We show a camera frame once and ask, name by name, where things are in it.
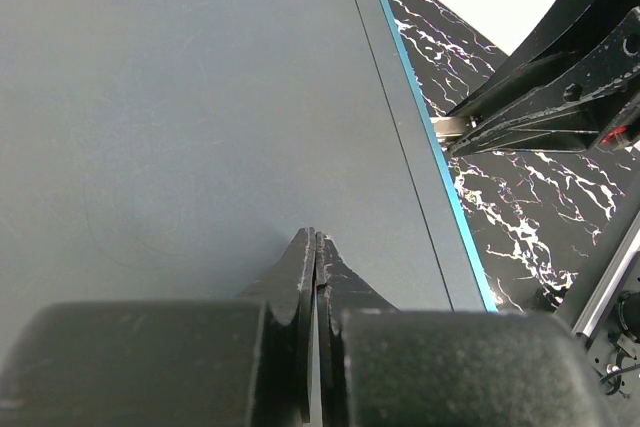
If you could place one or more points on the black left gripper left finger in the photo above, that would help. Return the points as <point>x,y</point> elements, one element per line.
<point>287,291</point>

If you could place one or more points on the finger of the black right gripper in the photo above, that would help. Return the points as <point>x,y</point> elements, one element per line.
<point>567,102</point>
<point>566,33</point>

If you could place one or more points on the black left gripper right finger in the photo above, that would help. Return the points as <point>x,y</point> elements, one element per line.
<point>338,290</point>

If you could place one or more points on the dark grey network switch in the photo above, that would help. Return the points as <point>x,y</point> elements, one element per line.
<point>158,156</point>

